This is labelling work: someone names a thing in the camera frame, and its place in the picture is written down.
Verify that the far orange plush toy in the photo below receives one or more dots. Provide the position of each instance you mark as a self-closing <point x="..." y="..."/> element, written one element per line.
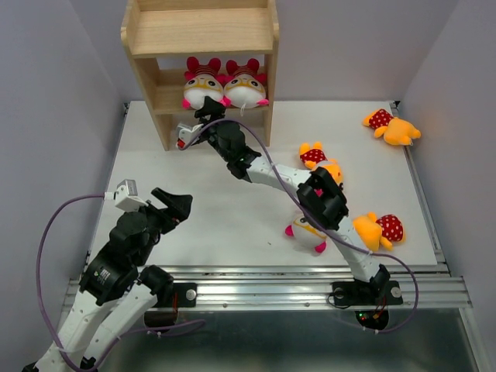
<point x="393" y="130"/>

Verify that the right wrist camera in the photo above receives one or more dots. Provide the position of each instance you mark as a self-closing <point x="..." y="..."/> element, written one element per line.
<point x="187" y="135"/>

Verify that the white pink striped plush toy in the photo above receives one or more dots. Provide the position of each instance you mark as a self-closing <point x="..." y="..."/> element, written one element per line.
<point x="203" y="80"/>

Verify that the orange plush toy face down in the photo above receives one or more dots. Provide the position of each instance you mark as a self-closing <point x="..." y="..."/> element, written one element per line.
<point x="375" y="232"/>

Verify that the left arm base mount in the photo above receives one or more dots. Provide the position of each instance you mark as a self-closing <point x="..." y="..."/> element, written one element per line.
<point x="166" y="311"/>

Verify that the aluminium rail base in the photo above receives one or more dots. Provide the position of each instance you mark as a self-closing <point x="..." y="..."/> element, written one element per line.
<point x="233" y="245"/>

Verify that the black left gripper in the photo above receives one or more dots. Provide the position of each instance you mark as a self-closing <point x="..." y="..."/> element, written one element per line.
<point x="179" y="208"/>

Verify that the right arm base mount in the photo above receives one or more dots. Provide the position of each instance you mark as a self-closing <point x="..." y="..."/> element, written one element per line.
<point x="372" y="308"/>

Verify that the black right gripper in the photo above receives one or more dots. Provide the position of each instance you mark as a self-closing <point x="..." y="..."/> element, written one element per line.
<point x="211" y="106"/>

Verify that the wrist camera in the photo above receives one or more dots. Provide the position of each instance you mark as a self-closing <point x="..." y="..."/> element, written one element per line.
<point x="125" y="196"/>
<point x="187" y="135"/>

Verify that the orange plush toy polka-dot dress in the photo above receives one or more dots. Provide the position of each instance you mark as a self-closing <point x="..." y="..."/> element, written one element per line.
<point x="313" y="156"/>

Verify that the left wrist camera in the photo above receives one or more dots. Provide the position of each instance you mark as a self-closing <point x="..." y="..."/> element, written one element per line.
<point x="125" y="196"/>

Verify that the wooden shelf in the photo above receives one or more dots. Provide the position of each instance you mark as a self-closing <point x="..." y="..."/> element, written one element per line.
<point x="184" y="51"/>

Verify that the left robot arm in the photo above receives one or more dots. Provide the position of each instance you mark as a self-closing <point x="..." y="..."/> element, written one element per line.
<point x="118" y="286"/>

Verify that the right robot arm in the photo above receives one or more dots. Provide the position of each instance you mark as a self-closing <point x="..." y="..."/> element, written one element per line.
<point x="313" y="191"/>

